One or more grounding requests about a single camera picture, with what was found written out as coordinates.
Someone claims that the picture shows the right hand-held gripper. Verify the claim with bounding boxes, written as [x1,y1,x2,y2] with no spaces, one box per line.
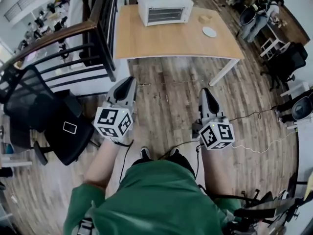
[191,87,236,151]

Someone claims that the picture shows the grey metal balcony railing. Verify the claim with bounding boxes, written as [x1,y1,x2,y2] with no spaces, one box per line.
[3,0,54,22]

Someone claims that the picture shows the person's green shirt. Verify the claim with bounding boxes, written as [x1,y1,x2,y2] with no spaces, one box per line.
[63,159,242,235]

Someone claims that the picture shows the white round plate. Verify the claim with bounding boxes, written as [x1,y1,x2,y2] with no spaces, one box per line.
[202,26,218,38]

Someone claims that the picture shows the black tripod stand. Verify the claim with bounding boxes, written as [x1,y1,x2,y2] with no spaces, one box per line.
[232,189,305,231]

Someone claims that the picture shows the wooden table with white legs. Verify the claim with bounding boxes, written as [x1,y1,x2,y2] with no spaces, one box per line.
[113,4,246,87]

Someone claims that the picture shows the glass toaster oven door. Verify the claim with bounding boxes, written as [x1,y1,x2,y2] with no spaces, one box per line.
[146,6,184,26]

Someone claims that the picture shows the white side table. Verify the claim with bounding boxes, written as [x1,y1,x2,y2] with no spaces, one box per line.
[279,80,311,100]

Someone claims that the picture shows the white and black round appliance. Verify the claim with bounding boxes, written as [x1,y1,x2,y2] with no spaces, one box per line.
[290,94,313,122]

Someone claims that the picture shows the black mesh office chair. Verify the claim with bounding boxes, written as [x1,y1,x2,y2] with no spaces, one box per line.
[0,64,95,166]

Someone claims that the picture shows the person's left shoe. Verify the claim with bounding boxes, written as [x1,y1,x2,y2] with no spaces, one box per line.
[139,146,151,160]

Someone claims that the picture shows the black round chair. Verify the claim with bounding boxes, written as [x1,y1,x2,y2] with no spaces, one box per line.
[239,7,258,26]

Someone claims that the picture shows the black smartphone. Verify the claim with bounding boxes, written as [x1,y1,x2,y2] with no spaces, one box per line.
[62,121,78,135]

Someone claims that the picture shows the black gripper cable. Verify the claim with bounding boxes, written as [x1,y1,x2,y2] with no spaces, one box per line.
[157,141,205,181]
[109,138,135,184]

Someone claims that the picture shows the black padded office chair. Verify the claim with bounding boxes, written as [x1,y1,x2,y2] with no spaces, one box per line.
[260,41,309,92]

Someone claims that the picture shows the small wooden box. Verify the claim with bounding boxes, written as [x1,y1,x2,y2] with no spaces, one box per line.
[198,14,213,24]

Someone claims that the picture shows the person's right forearm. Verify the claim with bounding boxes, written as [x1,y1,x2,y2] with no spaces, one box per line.
[195,144,233,198]

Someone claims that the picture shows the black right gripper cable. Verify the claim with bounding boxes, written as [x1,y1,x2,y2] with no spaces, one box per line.
[157,141,205,181]

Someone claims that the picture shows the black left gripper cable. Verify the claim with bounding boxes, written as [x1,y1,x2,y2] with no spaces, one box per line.
[109,138,135,184]

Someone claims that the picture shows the person's left forearm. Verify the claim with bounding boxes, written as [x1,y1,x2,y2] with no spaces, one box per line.
[84,138,123,191]

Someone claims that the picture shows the white toaster oven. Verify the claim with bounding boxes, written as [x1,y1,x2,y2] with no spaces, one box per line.
[136,0,195,27]

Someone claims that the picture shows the black floor cable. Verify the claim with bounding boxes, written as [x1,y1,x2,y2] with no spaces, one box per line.
[229,106,278,122]

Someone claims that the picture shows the dark wooden stair railing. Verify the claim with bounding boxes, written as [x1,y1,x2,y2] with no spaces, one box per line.
[0,0,121,83]

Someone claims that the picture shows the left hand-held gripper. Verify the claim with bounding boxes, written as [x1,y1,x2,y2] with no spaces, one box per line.
[93,76,138,144]

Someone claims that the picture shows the person's black trousers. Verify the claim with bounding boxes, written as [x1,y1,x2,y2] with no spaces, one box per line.
[131,152,196,180]

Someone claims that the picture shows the white floor cable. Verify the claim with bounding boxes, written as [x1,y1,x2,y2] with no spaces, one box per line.
[230,128,298,154]

